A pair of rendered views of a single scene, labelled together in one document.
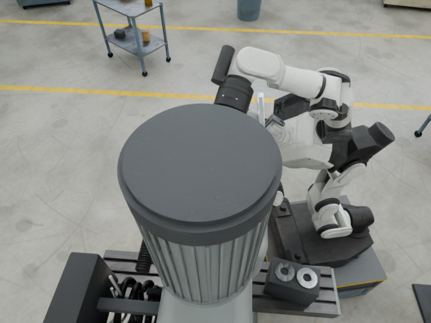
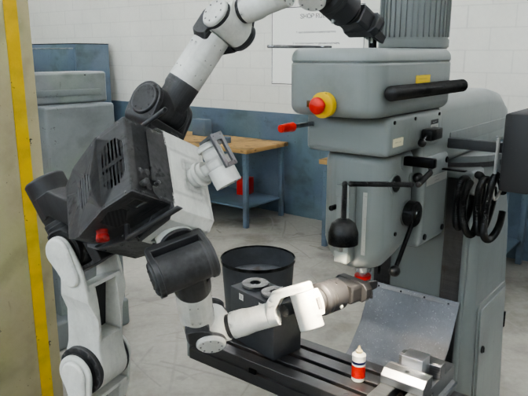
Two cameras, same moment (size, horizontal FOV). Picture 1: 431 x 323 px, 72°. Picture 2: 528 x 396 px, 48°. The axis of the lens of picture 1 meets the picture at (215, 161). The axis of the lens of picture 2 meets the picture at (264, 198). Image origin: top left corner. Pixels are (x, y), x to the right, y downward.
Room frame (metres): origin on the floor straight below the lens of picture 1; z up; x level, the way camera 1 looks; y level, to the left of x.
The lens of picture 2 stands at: (1.96, 0.64, 1.88)
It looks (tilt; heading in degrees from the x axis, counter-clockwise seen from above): 14 degrees down; 213
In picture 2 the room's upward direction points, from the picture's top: straight up
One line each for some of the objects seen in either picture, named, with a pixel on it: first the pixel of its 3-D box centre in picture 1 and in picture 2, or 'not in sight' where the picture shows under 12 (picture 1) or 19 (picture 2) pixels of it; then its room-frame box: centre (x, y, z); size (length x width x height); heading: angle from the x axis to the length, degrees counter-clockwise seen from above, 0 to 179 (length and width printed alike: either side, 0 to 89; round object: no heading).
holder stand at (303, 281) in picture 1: (291, 281); (265, 315); (0.45, -0.36, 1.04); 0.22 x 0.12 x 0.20; 74
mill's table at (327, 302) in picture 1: (214, 282); (359, 391); (0.49, 0.01, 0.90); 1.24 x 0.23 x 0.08; 86
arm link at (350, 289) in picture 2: not in sight; (341, 292); (0.57, -0.02, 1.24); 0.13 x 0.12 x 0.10; 75
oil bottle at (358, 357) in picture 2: not in sight; (358, 362); (0.48, 0.00, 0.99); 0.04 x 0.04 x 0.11
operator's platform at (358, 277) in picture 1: (308, 250); not in sight; (0.95, -0.74, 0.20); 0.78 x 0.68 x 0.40; 98
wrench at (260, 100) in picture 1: (261, 119); (299, 46); (0.63, -0.13, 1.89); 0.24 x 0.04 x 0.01; 176
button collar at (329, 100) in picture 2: not in sight; (323, 104); (0.71, -0.02, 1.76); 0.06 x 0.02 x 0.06; 86
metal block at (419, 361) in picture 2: not in sight; (415, 364); (0.50, 0.17, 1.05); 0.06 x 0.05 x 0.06; 85
